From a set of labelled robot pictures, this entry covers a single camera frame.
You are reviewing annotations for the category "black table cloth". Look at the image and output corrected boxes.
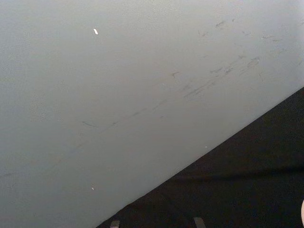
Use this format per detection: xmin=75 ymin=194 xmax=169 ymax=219
xmin=96 ymin=86 xmax=304 ymax=228

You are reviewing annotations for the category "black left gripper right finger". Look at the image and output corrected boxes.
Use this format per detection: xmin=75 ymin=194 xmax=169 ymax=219
xmin=192 ymin=216 xmax=206 ymax=228

